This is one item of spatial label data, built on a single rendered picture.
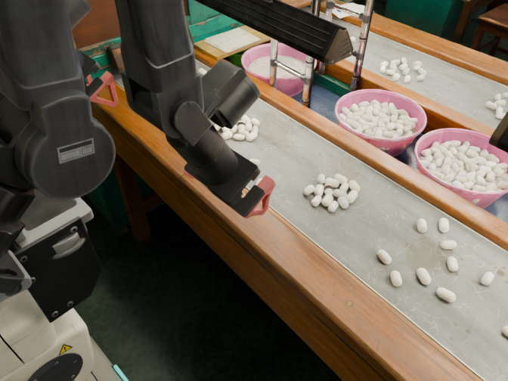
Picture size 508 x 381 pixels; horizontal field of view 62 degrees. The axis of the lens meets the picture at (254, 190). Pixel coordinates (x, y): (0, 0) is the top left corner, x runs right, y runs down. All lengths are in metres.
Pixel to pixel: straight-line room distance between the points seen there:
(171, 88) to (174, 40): 0.05
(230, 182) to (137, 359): 1.16
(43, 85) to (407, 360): 0.69
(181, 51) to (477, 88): 1.30
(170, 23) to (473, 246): 0.82
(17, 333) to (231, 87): 0.48
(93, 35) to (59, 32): 1.13
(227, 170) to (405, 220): 0.57
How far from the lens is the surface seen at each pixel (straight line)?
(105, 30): 1.52
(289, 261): 0.88
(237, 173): 0.59
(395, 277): 0.91
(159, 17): 0.42
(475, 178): 1.24
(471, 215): 1.08
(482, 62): 1.75
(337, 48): 0.95
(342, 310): 0.84
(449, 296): 0.92
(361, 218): 1.02
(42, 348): 0.80
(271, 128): 1.26
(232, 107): 0.53
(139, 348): 1.68
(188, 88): 0.46
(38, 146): 0.38
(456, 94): 1.56
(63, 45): 0.38
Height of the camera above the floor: 1.47
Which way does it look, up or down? 44 degrees down
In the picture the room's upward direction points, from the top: straight up
